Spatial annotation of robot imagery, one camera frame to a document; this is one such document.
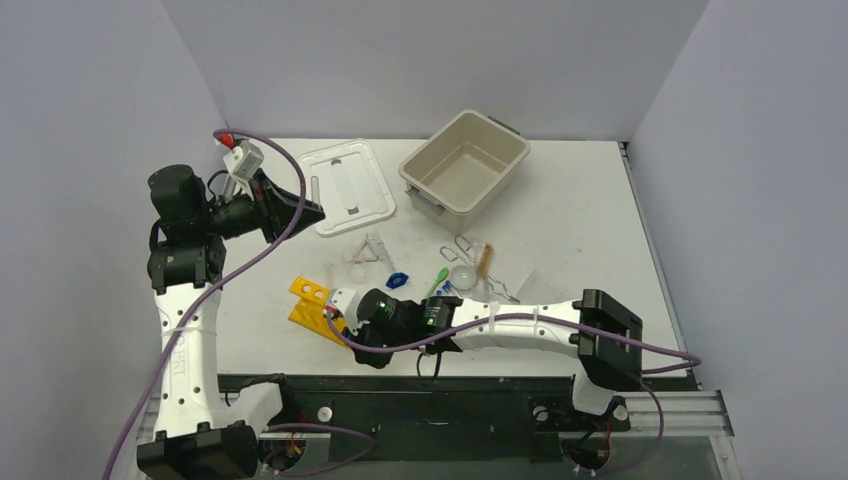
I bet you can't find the aluminium rail frame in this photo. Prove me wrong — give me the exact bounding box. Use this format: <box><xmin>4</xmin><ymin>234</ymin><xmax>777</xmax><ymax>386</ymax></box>
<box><xmin>132</xmin><ymin>390</ymin><xmax>735</xmax><ymax>480</ymax></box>

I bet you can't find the brown test tube brush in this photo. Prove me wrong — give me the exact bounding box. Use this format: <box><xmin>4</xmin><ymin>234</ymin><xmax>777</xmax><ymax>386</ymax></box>
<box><xmin>475</xmin><ymin>243</ymin><xmax>494</xmax><ymax>279</ymax></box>

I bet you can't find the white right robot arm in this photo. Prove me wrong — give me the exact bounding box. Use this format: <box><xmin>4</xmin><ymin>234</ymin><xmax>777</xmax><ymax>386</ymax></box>
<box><xmin>339</xmin><ymin>289</ymin><xmax>643</xmax><ymax>427</ymax></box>

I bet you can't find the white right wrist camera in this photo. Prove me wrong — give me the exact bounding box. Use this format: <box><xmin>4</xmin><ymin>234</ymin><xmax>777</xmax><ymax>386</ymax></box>
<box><xmin>324</xmin><ymin>287</ymin><xmax>361</xmax><ymax>334</ymax></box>

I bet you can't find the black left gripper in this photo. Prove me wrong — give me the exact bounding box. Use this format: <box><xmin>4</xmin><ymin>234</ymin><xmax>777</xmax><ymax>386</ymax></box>
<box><xmin>198</xmin><ymin>169</ymin><xmax>324</xmax><ymax>245</ymax></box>

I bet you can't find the white evaporating dish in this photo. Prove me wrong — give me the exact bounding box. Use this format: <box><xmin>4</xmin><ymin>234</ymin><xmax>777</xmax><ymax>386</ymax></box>
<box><xmin>448</xmin><ymin>265</ymin><xmax>478</xmax><ymax>291</ymax></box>

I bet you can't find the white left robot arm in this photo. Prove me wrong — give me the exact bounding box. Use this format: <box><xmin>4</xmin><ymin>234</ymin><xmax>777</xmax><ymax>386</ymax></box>
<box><xmin>136</xmin><ymin>164</ymin><xmax>325</xmax><ymax>479</ymax></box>

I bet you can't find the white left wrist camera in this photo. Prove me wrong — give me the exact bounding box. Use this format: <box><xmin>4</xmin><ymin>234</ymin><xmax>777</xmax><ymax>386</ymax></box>
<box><xmin>217</xmin><ymin>134</ymin><xmax>264</xmax><ymax>202</ymax></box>

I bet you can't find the graduated cylinder blue base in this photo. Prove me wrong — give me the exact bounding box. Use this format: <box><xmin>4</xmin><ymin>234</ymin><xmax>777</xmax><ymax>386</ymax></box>
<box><xmin>366</xmin><ymin>233</ymin><xmax>409</xmax><ymax>289</ymax></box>

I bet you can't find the beige plastic bin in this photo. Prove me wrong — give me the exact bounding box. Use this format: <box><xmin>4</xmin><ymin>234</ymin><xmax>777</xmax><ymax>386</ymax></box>
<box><xmin>398</xmin><ymin>110</ymin><xmax>531</xmax><ymax>235</ymax></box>

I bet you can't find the yellow test tube rack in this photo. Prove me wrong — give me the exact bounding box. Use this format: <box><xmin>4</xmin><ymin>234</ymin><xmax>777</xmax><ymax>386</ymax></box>
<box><xmin>288</xmin><ymin>277</ymin><xmax>348</xmax><ymax>349</ymax></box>

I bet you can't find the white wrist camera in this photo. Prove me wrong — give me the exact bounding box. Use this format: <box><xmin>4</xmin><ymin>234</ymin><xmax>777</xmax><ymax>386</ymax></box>
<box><xmin>324</xmin><ymin>287</ymin><xmax>361</xmax><ymax>334</ymax></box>
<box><xmin>217</xmin><ymin>134</ymin><xmax>264</xmax><ymax>202</ymax></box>

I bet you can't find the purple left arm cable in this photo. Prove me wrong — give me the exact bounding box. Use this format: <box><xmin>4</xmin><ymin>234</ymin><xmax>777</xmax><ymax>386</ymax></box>
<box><xmin>100</xmin><ymin>128</ymin><xmax>308</xmax><ymax>480</ymax></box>

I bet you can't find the white bin lid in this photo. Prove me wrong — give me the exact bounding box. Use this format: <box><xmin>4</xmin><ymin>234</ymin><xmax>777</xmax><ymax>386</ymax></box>
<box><xmin>298</xmin><ymin>139</ymin><xmax>396</xmax><ymax>237</ymax></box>

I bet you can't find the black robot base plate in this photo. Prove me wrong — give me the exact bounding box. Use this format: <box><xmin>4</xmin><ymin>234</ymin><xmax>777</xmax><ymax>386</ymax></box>
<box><xmin>218</xmin><ymin>374</ymin><xmax>700</xmax><ymax>465</ymax></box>

